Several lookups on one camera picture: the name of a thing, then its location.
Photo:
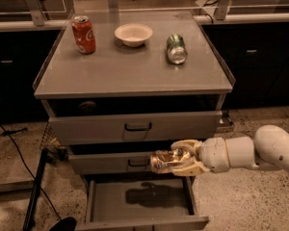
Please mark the grey drawer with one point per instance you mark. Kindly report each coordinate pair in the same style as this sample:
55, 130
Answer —
119, 157
141, 202
126, 119

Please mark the white bowl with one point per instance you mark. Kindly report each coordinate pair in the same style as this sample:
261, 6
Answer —
133, 34

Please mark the black stand leg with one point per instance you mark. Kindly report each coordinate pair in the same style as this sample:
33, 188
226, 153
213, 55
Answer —
29, 219

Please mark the dark round object in drawer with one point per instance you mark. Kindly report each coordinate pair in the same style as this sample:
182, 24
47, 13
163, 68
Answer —
86, 108

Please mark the wire basket on floor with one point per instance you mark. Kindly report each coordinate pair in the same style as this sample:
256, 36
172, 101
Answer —
50, 143

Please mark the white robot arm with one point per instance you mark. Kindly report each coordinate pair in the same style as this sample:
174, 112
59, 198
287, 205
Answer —
267, 150

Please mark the bottom grey drawer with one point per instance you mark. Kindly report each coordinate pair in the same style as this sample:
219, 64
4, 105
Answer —
141, 202

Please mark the red soda can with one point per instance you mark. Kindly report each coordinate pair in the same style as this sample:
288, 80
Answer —
83, 34

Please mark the green soda can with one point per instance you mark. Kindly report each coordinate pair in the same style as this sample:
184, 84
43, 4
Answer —
176, 49

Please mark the grey drawer cabinet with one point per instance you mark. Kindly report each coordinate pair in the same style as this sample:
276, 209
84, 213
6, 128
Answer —
116, 70

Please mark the top grey drawer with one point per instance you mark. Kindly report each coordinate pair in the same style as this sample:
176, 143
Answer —
126, 119

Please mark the middle grey drawer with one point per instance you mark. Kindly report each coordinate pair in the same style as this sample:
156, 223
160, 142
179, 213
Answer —
119, 157

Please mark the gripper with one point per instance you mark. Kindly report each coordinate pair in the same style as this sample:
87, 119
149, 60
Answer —
213, 153

